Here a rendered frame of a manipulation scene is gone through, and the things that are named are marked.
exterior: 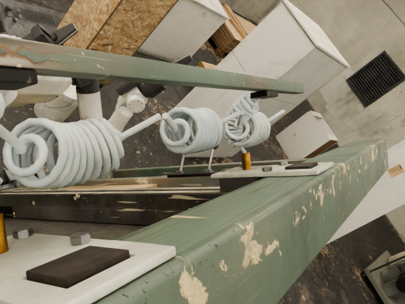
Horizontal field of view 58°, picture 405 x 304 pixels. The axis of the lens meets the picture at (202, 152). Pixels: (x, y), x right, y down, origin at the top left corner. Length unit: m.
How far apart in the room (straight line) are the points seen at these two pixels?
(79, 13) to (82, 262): 3.19
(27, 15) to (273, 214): 1.17
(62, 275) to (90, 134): 0.17
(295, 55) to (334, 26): 6.50
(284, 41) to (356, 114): 5.95
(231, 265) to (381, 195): 4.29
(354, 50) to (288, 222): 9.15
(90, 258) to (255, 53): 3.38
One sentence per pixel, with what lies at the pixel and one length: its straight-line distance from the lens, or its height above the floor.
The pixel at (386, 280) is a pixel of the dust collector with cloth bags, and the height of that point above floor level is 0.20.
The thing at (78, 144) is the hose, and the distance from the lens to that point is 0.35.
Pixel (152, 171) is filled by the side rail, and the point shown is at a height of 1.12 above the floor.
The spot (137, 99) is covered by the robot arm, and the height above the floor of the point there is 1.43.
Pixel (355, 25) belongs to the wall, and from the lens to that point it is 9.70.
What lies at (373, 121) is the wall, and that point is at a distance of 9.13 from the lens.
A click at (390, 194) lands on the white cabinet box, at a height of 1.23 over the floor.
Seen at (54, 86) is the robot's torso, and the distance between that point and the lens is 1.37.
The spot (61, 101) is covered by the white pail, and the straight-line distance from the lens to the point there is 2.94.
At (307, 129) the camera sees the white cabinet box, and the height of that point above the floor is 0.52.
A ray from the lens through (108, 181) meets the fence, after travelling 1.51.
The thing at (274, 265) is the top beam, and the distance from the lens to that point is 0.39.
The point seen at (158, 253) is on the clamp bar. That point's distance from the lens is 0.25.
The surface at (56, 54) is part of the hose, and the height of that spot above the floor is 1.98.
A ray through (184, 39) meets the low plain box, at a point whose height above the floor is 0.41.
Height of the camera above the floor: 2.14
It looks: 30 degrees down
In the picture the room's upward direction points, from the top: 50 degrees clockwise
